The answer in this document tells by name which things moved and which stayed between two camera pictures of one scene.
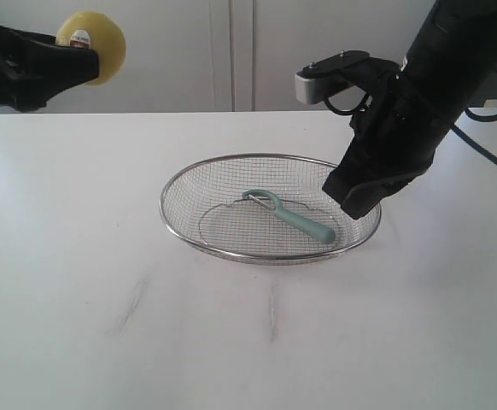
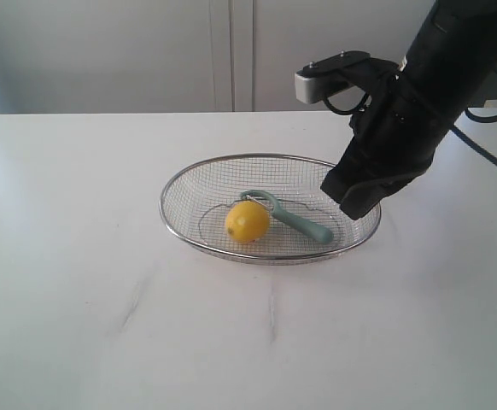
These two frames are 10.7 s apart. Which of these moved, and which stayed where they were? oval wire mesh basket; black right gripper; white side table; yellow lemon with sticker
Moved: yellow lemon with sticker
Stayed: oval wire mesh basket; black right gripper; white side table
